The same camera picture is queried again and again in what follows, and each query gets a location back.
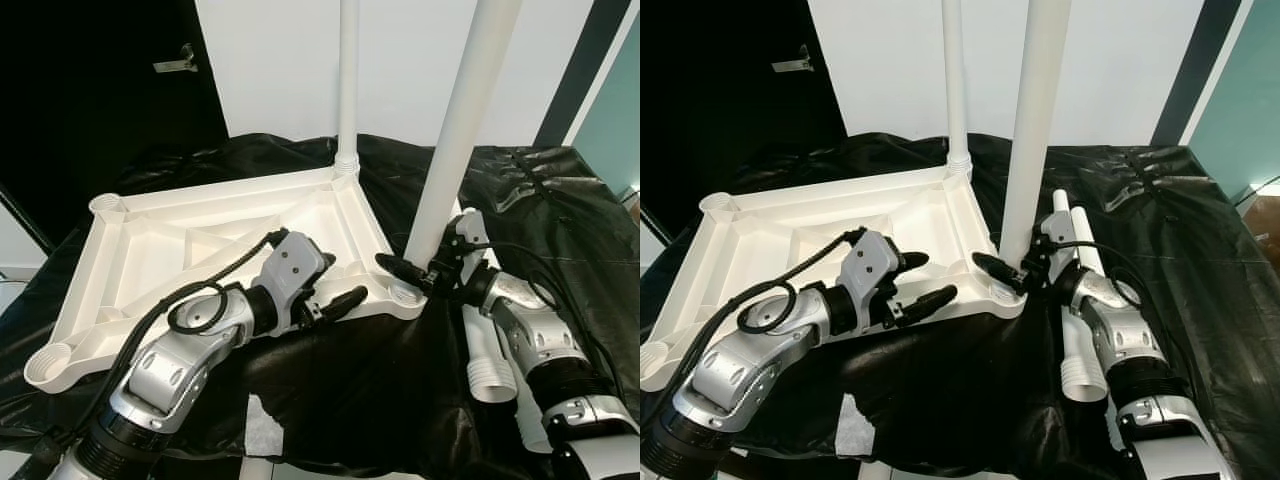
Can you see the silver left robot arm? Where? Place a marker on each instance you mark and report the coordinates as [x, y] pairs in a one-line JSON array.
[[740, 375], [170, 375]]

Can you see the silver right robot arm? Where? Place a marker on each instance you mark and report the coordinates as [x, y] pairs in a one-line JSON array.
[[540, 340], [1130, 340]]

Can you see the black plastic table cover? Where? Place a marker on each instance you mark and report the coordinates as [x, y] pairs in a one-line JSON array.
[[400, 380], [1000, 390]]

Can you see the brown wooden cabinet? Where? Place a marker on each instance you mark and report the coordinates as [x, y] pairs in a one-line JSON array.
[[1262, 210]]

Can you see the green glass panel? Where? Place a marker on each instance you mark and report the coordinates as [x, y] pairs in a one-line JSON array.
[[1245, 100], [618, 110]]

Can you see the black door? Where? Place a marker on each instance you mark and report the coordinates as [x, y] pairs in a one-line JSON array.
[[90, 110], [710, 110]]

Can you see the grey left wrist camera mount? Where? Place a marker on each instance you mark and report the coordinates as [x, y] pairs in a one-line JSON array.
[[297, 265], [872, 265]]

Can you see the black frame post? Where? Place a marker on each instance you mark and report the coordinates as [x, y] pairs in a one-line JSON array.
[[585, 70], [1197, 70]]

